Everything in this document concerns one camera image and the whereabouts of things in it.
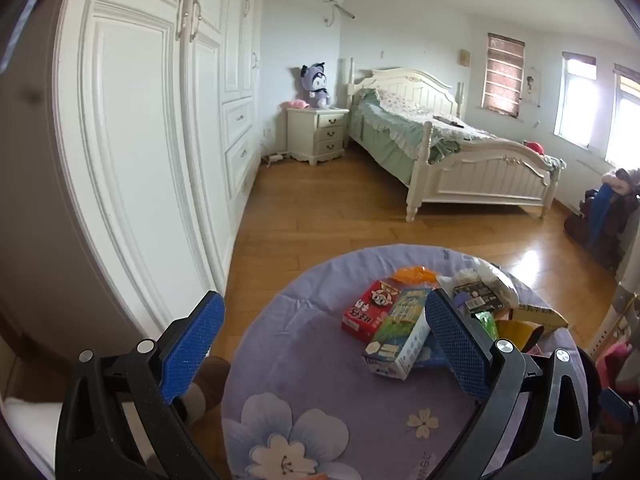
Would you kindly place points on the white wall pipe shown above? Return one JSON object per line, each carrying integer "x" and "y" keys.
{"x": 345, "y": 11}

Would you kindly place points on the cream wooden bed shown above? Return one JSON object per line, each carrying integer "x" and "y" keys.
{"x": 480, "y": 175}

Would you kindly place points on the window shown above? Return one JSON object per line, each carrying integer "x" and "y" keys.
{"x": 575, "y": 105}
{"x": 625, "y": 125}

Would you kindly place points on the beige cardboard piece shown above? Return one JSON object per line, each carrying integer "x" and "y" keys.
{"x": 542, "y": 316}

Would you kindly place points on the white container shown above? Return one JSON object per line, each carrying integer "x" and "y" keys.
{"x": 27, "y": 425}

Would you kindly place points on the white plastic bag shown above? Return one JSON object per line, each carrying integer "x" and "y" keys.
{"x": 492, "y": 275}

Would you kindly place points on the blue cloth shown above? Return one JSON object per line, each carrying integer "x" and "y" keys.
{"x": 600, "y": 215}

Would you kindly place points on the yellow snack packet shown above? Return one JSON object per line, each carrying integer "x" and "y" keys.
{"x": 520, "y": 332}

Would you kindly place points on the red plush toy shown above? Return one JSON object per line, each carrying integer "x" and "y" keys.
{"x": 536, "y": 146}

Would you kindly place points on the pile of clothes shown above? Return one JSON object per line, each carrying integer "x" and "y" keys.
{"x": 620, "y": 180}

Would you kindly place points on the white metal frame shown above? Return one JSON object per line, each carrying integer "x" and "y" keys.
{"x": 625, "y": 280}

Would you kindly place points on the white wardrobe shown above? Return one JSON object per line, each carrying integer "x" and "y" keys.
{"x": 135, "y": 135}

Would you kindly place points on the black small box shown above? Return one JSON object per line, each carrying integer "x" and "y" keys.
{"x": 477, "y": 295}

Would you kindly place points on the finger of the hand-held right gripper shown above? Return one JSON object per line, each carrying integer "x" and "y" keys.
{"x": 614, "y": 404}

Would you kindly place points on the orange wrapper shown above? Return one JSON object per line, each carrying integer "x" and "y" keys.
{"x": 415, "y": 276}

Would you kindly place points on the pink plush toy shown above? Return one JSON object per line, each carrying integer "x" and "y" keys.
{"x": 296, "y": 105}

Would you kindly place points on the green white biscuit box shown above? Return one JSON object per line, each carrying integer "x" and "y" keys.
{"x": 400, "y": 340}

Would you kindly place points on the pink cloth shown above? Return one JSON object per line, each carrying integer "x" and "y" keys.
{"x": 617, "y": 360}

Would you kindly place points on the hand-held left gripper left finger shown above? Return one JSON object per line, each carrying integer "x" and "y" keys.
{"x": 192, "y": 345}

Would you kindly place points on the green gum pack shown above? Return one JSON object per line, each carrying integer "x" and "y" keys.
{"x": 487, "y": 322}

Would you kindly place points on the green ruffled bedspread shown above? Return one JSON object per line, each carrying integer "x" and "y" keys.
{"x": 380, "y": 130}

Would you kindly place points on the black remote control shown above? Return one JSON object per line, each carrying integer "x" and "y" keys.
{"x": 450, "y": 121}

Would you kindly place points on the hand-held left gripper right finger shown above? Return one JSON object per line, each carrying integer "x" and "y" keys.
{"x": 457, "y": 345}

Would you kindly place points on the purple plush toy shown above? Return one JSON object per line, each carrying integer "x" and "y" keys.
{"x": 316, "y": 85}

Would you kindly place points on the blue snack packet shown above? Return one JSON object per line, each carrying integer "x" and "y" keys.
{"x": 434, "y": 355}

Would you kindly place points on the wall poster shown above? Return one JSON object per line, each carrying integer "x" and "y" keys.
{"x": 531, "y": 85}

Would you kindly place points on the round table with purple cloth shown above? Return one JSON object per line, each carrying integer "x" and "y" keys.
{"x": 310, "y": 340}

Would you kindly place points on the small wall frame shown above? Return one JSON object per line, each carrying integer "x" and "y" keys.
{"x": 465, "y": 57}

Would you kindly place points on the cream nightstand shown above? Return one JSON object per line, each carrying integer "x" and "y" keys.
{"x": 320, "y": 135}

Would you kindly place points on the brown window blind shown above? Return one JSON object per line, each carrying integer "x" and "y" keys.
{"x": 502, "y": 75}

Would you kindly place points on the white power strip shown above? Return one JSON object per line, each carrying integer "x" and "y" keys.
{"x": 274, "y": 158}

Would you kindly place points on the red snack box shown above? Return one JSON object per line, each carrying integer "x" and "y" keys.
{"x": 367, "y": 310}

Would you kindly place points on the brown armchair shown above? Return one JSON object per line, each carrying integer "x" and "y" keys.
{"x": 580, "y": 225}

